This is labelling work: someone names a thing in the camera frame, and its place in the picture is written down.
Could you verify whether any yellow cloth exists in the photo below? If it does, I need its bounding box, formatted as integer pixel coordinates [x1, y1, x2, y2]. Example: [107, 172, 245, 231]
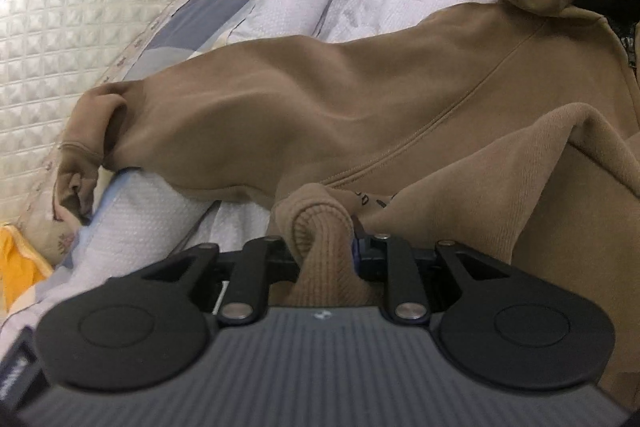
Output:
[0, 224, 53, 310]

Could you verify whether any patchwork pillow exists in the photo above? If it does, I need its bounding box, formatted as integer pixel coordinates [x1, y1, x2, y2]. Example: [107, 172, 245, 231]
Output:
[105, 0, 271, 83]

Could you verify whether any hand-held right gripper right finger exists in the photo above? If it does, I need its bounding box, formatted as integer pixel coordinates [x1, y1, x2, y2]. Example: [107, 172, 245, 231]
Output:
[351, 232, 501, 326]

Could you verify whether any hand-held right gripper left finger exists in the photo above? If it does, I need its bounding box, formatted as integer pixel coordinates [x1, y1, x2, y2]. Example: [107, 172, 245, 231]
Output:
[142, 234, 302, 326]

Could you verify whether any brown hoodie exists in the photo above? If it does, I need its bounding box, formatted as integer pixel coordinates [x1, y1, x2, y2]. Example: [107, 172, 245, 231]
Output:
[56, 0, 640, 400]

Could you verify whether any cream quilted headboard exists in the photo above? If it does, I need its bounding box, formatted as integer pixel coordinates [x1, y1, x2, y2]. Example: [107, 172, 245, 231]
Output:
[0, 0, 321, 228]

